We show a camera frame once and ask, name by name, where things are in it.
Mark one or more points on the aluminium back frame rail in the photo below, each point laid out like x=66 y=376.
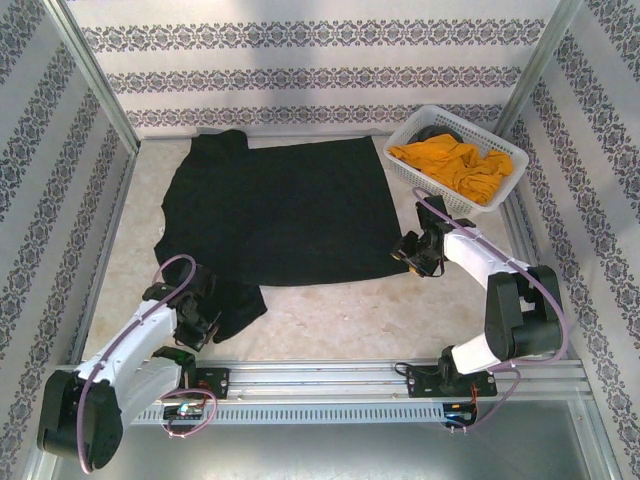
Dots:
x=310 y=136

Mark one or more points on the small controller board blue light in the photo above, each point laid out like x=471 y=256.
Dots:
x=460 y=412

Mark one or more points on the aluminium frame post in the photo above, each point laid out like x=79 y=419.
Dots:
x=95 y=75
x=537 y=65

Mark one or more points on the dark grey t-shirt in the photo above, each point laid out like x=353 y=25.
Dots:
x=435 y=132

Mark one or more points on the aluminium side frame rail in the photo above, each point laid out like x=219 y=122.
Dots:
x=525 y=235

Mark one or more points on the grey metal base panel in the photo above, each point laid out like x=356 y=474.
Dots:
x=320 y=455

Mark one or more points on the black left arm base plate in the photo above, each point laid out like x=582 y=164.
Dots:
x=215 y=382

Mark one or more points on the yellow t-shirt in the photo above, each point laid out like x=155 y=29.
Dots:
x=460 y=167

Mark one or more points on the small controller board green light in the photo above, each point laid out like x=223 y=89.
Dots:
x=184 y=411

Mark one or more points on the white plastic basket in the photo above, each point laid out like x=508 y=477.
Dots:
x=400 y=165

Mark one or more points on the black t-shirt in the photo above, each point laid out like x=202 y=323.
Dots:
x=280 y=210

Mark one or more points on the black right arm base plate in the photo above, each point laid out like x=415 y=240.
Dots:
x=425 y=382

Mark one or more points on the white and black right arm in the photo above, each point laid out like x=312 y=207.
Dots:
x=520 y=320

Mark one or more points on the aluminium mounting rail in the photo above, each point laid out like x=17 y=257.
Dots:
x=320 y=375

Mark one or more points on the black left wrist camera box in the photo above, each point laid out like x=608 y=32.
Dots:
x=206 y=282

